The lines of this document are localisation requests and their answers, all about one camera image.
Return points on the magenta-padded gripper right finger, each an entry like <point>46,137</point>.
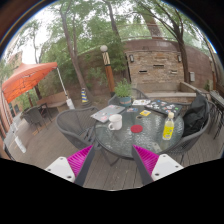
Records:
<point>146,159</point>

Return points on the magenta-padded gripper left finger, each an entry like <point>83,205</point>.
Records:
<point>80,160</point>

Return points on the clear bottle with yellow label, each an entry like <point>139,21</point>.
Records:
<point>168,130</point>

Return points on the flat round red coaster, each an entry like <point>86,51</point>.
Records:
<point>136,128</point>

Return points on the yellow square card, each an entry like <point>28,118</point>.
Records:
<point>145,113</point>

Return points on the white ceramic mug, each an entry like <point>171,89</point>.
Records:
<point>116,122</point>

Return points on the small blue sticker card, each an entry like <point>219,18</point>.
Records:
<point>132,109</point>

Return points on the silver laptop with stickers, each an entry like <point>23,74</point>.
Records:
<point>106,113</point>

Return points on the black laptop with stickers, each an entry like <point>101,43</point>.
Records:
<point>164,107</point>

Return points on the white sticker sheet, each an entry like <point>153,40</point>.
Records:
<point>141,102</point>

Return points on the blue and yellow striped cone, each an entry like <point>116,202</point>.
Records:
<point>84,96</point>

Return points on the dark wicker chair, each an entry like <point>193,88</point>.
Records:
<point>33,116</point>

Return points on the black jacket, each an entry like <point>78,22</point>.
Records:
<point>195,116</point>

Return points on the wooden bench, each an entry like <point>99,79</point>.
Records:
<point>53,100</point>

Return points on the green plant in teal pot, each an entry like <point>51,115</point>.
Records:
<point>123,91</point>

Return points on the black metal patio chair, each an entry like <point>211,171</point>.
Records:
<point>216,113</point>

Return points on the orange patio umbrella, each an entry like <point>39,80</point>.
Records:
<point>26,78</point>

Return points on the wooden lamp post with globe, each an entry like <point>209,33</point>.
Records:
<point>108,73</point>

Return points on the grey electrical wall box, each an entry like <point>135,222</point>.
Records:
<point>192,76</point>

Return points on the black wall lantern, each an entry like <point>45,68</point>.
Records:
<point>179,58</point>
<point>131,58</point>

